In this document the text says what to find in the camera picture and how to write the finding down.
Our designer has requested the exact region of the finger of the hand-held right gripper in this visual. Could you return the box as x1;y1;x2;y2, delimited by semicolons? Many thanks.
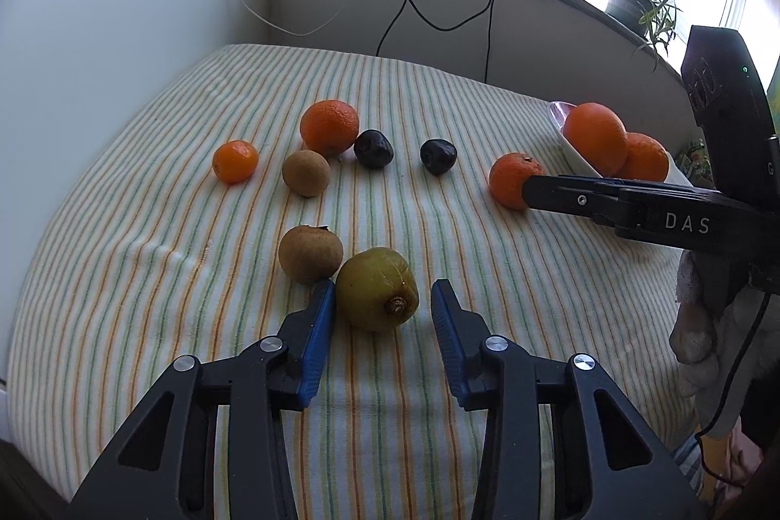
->
523;174;758;254
591;177;732;199

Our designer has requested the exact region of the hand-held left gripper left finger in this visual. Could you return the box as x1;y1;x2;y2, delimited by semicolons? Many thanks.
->
64;278;337;520

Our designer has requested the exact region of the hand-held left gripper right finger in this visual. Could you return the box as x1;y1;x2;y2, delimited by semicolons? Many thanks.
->
430;279;702;520

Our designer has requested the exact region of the large tangerine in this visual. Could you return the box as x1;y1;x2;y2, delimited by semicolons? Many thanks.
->
615;132;670;184

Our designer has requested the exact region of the large greenish kiwi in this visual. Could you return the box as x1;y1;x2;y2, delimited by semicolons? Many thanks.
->
335;247;420;332

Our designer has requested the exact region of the brown kiwi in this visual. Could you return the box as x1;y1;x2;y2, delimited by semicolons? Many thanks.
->
278;225;344;286
281;150;332;198

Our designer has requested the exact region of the large round orange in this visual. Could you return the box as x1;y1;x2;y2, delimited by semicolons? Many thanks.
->
561;101;628;178

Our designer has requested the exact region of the floral white plate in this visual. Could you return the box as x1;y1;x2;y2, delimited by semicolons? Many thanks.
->
546;101;692;187

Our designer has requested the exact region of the dark purple plum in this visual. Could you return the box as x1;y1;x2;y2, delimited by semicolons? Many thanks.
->
420;138;458;176
353;129;394;171

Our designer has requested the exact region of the tiny orange mandarin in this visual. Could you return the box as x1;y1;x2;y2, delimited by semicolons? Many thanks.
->
212;140;259;185

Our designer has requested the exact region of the person's right hand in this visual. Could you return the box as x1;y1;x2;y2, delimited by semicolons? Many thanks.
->
669;250;769;439

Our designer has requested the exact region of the green patterned packet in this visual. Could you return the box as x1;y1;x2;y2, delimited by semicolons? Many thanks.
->
678;137;711;186

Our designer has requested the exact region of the striped tablecloth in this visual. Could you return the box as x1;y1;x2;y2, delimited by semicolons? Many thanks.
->
6;43;702;520

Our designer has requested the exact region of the potted green plant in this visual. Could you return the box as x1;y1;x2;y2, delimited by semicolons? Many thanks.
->
585;0;682;70

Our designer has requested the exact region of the pink patterned cloth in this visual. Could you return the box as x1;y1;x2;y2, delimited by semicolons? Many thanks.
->
670;416;772;520

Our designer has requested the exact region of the large white refrigerator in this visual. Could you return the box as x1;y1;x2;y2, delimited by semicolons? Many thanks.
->
0;0;287;393

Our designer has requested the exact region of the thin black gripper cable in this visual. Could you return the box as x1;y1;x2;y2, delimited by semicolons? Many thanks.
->
695;291;770;490

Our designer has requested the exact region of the black looped cable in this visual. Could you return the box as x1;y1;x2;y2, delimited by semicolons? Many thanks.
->
374;0;497;85

